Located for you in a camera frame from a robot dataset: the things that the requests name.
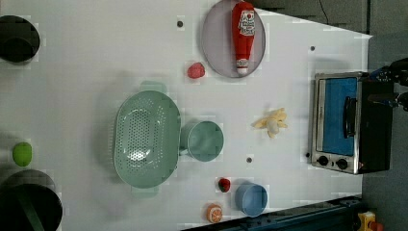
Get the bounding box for yellow plush peeled banana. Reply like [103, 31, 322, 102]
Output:
[251, 108, 288, 139]

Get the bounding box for black and silver toaster oven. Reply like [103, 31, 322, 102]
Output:
[311, 72, 394, 174]

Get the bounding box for green cup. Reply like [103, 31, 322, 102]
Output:
[179, 121, 224, 162]

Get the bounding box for pink plush strawberry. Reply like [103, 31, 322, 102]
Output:
[187, 63, 205, 79]

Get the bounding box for green oval colander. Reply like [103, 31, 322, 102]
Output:
[113, 81, 181, 193]

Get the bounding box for dark red toy strawberry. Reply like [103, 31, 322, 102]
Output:
[218, 178, 231, 193]

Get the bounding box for grey round plate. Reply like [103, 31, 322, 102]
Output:
[201, 0, 266, 78]

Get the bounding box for blue cup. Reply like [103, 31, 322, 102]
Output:
[235, 182, 268, 218]

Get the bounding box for red plush ketchup bottle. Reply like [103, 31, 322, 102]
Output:
[231, 1, 255, 76]

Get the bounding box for toy orange slice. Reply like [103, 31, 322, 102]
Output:
[206, 204, 223, 223]

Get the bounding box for green toy lime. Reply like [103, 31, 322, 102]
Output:
[13, 142, 33, 167]

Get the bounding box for yellow toy block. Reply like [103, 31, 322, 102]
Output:
[358, 212, 384, 231]

